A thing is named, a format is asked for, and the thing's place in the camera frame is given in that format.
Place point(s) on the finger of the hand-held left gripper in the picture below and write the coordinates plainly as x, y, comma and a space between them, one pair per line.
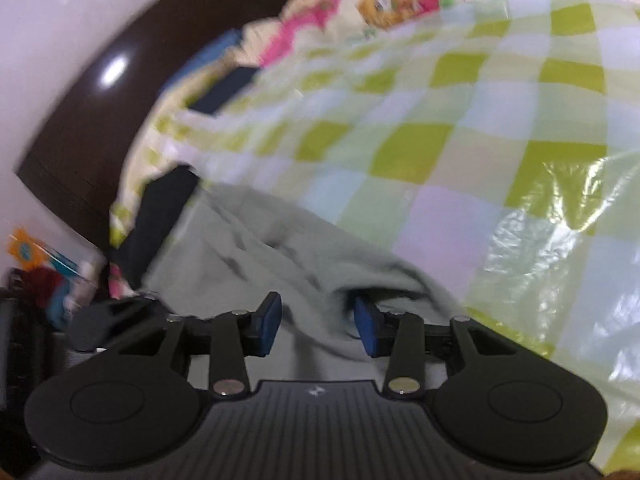
145, 306

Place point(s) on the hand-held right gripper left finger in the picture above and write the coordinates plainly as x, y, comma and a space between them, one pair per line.
270, 324

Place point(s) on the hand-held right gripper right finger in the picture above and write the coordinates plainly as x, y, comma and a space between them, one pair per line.
366, 331

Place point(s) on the grey pants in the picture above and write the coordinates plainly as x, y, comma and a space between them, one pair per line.
280, 270

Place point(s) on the dark red fuzzy item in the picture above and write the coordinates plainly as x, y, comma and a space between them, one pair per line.
40, 282

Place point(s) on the black cloth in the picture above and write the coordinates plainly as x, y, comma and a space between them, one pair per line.
157, 225

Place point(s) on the orange flower toy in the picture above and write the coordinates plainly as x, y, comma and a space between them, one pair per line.
22, 250

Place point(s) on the clear plastic sheet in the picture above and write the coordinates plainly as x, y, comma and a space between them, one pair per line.
560, 260

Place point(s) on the green checkered blanket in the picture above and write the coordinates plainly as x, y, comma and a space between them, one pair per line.
425, 125

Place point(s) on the dark brown wooden headboard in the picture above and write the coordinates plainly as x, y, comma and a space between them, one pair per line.
125, 85

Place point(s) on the dark blue flat pouch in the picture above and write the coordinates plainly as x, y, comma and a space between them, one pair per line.
225, 89

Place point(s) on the blue cloth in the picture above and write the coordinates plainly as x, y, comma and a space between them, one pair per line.
215, 55

